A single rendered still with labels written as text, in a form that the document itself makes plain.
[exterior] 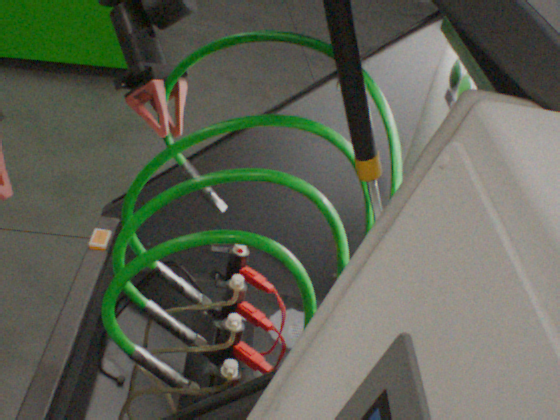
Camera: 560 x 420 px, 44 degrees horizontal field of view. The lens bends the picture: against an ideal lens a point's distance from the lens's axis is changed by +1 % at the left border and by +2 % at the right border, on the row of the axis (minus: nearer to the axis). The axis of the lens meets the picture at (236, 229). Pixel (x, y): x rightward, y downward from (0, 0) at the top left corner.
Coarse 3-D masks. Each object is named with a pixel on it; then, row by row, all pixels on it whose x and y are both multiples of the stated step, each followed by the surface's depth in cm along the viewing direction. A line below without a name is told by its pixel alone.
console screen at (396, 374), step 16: (400, 336) 41; (400, 352) 40; (384, 368) 41; (400, 368) 39; (416, 368) 38; (368, 384) 42; (384, 384) 40; (400, 384) 39; (416, 384) 37; (352, 400) 44; (368, 400) 42; (384, 400) 39; (400, 400) 38; (416, 400) 36; (336, 416) 45; (352, 416) 43; (368, 416) 41; (384, 416) 39; (400, 416) 37; (416, 416) 36
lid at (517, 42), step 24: (432, 0) 42; (456, 0) 42; (480, 0) 42; (504, 0) 42; (456, 24) 43; (480, 24) 43; (504, 24) 43; (528, 24) 43; (480, 48) 44; (504, 48) 43; (528, 48) 43; (552, 48) 43; (528, 72) 44; (552, 72) 44; (552, 96) 45
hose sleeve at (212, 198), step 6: (186, 162) 104; (180, 168) 104; (186, 168) 104; (192, 168) 104; (186, 174) 104; (192, 174) 104; (198, 174) 105; (204, 192) 104; (210, 192) 105; (210, 198) 105; (216, 198) 105; (210, 204) 105
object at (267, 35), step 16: (256, 32) 90; (272, 32) 89; (288, 32) 88; (208, 48) 93; (320, 48) 87; (192, 64) 96; (176, 80) 98; (368, 80) 86; (384, 112) 87; (176, 160) 104; (400, 160) 89; (400, 176) 90
